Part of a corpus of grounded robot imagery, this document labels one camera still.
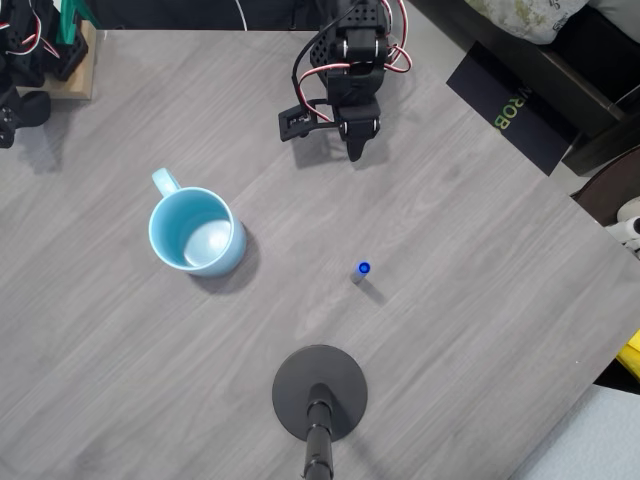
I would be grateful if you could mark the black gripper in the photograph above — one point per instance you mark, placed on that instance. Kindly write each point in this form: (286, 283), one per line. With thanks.
(359, 126)

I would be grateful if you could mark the blue marker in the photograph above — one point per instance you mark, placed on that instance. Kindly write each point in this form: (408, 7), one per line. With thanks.
(364, 268)

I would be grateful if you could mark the black leader arm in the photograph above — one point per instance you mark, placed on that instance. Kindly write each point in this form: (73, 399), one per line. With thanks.
(25, 55)

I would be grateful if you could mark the light blue mug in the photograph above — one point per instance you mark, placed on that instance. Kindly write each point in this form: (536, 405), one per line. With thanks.
(200, 235)

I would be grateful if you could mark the black box green lettering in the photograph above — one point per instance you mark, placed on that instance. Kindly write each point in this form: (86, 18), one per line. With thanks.
(515, 107)

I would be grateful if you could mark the white green patterned cushion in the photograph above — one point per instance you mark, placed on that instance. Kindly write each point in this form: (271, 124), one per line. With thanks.
(525, 15)

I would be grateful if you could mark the dark wooden furniture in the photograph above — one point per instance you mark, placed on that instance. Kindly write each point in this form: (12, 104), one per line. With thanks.
(590, 60)

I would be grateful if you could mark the dark brown round furniture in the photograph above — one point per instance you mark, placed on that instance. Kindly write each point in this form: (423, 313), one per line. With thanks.
(612, 185)

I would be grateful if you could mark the white object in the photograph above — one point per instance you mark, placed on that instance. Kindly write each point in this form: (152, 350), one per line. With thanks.
(629, 215)

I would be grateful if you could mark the wooden base board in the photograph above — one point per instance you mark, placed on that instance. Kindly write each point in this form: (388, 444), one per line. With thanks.
(75, 86)

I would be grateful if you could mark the green table clamp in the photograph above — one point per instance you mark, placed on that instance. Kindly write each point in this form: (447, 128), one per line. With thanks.
(67, 27)

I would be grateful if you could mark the yellow object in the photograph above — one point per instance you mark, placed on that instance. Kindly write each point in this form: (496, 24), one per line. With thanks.
(631, 355)

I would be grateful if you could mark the light grey cloth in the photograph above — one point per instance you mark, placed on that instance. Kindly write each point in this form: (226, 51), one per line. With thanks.
(590, 440)

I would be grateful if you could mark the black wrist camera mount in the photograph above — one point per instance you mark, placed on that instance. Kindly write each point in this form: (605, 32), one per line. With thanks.
(295, 122)

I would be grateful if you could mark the black round-base camera stand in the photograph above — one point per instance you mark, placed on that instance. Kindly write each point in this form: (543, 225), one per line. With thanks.
(320, 385)

